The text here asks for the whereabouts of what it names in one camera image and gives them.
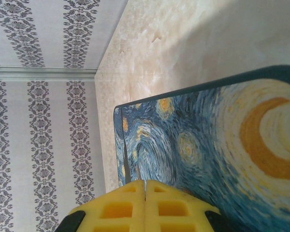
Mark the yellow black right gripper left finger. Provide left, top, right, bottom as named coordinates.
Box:
left=58, top=180, right=145, bottom=232

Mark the starry night painted tin box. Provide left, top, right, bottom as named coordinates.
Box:
left=113, top=64, right=290, bottom=232

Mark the aluminium frame post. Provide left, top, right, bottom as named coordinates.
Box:
left=0, top=66, right=99, bottom=82

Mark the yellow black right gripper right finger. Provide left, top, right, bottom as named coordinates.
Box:
left=144, top=180, right=235, bottom=232

